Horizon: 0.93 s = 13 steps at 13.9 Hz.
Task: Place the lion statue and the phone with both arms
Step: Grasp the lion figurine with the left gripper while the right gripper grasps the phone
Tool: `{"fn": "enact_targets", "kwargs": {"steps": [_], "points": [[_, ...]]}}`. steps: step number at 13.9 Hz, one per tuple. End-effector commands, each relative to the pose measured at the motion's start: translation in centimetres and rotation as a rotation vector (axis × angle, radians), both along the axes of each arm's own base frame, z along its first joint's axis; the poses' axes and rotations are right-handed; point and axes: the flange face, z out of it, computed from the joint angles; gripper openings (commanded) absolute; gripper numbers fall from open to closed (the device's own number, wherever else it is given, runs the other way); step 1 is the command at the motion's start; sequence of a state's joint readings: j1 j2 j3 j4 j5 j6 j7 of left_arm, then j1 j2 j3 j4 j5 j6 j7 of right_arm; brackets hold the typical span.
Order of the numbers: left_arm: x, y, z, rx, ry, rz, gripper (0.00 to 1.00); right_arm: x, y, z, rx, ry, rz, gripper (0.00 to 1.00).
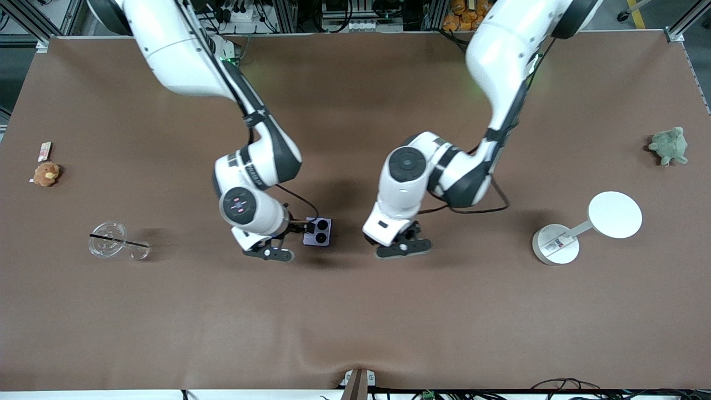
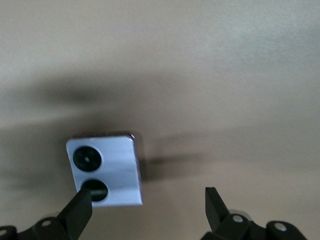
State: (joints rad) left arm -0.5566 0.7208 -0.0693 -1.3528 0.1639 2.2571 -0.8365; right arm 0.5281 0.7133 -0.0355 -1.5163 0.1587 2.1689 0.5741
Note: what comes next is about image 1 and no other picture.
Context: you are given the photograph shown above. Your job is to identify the pile of orange plush toys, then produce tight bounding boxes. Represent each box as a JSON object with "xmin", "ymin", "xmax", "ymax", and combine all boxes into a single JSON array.
[{"xmin": 443, "ymin": 0, "xmax": 485, "ymax": 32}]

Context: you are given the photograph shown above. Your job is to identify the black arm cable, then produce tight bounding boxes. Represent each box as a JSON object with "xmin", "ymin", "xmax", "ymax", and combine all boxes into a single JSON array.
[
  {"xmin": 419, "ymin": 178, "xmax": 510, "ymax": 216},
  {"xmin": 276, "ymin": 183, "xmax": 320, "ymax": 220}
]

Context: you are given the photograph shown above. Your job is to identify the metal table edge bracket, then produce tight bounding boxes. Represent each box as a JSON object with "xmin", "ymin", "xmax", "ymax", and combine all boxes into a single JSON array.
[{"xmin": 340, "ymin": 368, "xmax": 375, "ymax": 400}]

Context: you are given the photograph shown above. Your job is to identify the aluminium frame post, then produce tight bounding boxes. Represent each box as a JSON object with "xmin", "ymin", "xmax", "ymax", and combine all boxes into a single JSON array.
[
  {"xmin": 664, "ymin": 0, "xmax": 711, "ymax": 44},
  {"xmin": 0, "ymin": 0, "xmax": 84, "ymax": 44}
]

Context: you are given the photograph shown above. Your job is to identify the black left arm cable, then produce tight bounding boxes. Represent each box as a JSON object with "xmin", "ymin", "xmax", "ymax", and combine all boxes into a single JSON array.
[{"xmin": 419, "ymin": 178, "xmax": 510, "ymax": 216}]

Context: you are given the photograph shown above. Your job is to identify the black drinking straw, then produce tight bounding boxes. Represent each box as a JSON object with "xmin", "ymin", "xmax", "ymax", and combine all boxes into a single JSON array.
[{"xmin": 89, "ymin": 233, "xmax": 149, "ymax": 248}]

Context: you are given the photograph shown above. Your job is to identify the brown bear plush toy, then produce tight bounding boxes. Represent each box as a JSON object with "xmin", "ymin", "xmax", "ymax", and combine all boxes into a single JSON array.
[{"xmin": 31, "ymin": 162, "xmax": 62, "ymax": 187}]

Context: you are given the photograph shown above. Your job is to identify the black cable bundle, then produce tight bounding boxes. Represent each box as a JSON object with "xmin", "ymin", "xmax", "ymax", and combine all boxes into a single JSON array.
[{"xmin": 530, "ymin": 378, "xmax": 603, "ymax": 400}]

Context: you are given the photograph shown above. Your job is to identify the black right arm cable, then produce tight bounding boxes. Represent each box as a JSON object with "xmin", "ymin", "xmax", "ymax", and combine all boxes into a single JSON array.
[{"xmin": 276, "ymin": 183, "xmax": 320, "ymax": 220}]

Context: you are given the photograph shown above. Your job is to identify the white power strip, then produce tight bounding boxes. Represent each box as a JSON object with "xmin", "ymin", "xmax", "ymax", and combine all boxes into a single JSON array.
[{"xmin": 222, "ymin": 3, "xmax": 259, "ymax": 24}]

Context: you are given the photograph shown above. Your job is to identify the lavender flip phone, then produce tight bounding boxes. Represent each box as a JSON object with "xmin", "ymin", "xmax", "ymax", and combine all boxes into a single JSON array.
[{"xmin": 303, "ymin": 217, "xmax": 332, "ymax": 247}]

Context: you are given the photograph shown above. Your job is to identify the clear plastic cup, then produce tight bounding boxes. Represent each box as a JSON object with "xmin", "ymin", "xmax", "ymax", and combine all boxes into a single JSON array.
[{"xmin": 88, "ymin": 221, "xmax": 152, "ymax": 261}]

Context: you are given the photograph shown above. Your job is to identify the green turtle plush toy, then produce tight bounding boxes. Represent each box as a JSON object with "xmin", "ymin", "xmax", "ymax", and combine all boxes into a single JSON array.
[{"xmin": 648, "ymin": 127, "xmax": 689, "ymax": 167}]

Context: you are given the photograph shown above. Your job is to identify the white round desk lamp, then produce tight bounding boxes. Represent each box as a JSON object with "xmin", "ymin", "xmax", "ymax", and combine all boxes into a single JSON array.
[{"xmin": 532, "ymin": 191, "xmax": 643, "ymax": 266}]

